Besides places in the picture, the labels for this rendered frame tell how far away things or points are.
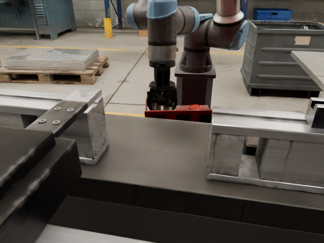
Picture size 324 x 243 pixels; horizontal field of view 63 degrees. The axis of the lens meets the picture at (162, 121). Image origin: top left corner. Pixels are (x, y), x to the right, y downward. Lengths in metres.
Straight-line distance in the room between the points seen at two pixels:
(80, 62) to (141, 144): 2.94
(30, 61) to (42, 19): 2.60
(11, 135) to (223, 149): 0.26
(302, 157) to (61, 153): 0.30
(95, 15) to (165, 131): 6.89
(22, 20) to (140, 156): 6.18
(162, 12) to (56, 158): 0.52
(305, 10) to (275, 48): 4.42
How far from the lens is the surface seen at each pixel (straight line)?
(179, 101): 1.23
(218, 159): 0.38
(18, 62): 3.71
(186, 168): 0.42
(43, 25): 6.17
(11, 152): 0.21
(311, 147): 0.39
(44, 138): 0.21
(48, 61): 3.53
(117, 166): 0.43
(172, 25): 0.69
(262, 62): 2.93
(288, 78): 3.05
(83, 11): 7.45
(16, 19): 6.61
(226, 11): 1.07
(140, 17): 0.83
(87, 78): 3.30
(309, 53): 0.64
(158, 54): 0.69
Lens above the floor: 1.14
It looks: 29 degrees down
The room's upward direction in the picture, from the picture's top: straight up
